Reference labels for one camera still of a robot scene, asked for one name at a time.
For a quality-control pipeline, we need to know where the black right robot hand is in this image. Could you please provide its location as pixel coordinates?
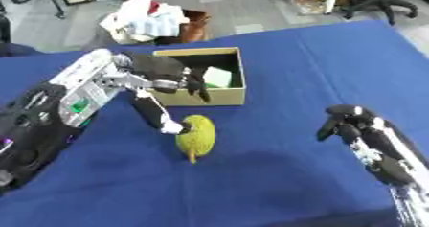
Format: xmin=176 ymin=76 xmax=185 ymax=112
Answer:
xmin=315 ymin=103 xmax=429 ymax=187

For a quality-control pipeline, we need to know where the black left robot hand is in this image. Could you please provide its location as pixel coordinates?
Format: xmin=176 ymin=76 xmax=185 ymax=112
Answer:
xmin=114 ymin=51 xmax=214 ymax=135

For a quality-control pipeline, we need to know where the tan cardboard box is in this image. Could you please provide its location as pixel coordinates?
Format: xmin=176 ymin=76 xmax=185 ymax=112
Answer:
xmin=146 ymin=46 xmax=248 ymax=107

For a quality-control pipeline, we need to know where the brown bag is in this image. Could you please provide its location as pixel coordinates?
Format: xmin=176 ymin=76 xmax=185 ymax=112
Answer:
xmin=152 ymin=9 xmax=212 ymax=45

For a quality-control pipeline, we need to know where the white green block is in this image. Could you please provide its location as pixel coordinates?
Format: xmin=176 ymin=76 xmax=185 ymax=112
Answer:
xmin=201 ymin=66 xmax=235 ymax=89

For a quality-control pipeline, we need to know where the green spiky toy fruit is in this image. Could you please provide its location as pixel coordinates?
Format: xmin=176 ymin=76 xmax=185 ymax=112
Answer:
xmin=174 ymin=114 xmax=218 ymax=165

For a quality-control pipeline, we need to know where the black office chair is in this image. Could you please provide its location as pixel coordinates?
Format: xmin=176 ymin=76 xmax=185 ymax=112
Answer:
xmin=340 ymin=0 xmax=419 ymax=26

